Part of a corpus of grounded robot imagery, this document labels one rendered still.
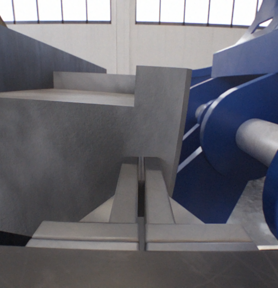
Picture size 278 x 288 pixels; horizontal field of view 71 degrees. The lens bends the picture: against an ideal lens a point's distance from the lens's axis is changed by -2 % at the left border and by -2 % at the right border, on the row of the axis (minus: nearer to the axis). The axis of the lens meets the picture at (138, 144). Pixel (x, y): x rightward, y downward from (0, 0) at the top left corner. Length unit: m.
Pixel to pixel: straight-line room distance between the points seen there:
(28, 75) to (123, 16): 9.14
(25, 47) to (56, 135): 0.14
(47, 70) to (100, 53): 9.01
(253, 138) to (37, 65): 0.43
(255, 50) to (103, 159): 0.59
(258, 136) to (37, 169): 0.43
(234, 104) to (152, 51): 8.75
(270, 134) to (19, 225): 0.44
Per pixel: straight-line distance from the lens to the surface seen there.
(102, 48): 9.34
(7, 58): 0.25
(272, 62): 0.61
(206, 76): 2.18
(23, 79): 0.27
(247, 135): 0.52
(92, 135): 0.16
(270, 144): 0.46
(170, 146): 0.16
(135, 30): 9.36
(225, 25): 10.17
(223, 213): 0.71
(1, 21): 0.77
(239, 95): 0.55
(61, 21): 9.97
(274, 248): 2.75
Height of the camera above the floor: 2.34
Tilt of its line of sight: 17 degrees down
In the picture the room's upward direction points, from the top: 1 degrees clockwise
